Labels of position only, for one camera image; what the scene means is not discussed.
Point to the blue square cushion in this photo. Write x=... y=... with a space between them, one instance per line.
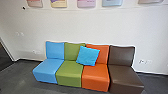
x=88 y=56

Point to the green sofa seat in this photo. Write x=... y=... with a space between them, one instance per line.
x=69 y=73

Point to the blue sofa seat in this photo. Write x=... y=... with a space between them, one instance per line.
x=48 y=70

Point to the purple wall poster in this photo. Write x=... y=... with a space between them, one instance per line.
x=87 y=3

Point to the white wall outlet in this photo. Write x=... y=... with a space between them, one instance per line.
x=145 y=61
x=36 y=52

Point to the yellow wall poster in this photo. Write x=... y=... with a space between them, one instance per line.
x=58 y=3

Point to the light blue wall poster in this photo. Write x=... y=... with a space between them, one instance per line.
x=112 y=2

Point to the white wall switch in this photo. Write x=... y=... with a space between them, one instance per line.
x=20 y=33

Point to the orange blue wall poster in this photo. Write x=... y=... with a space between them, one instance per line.
x=34 y=3

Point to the pink dark wall poster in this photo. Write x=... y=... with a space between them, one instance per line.
x=148 y=1

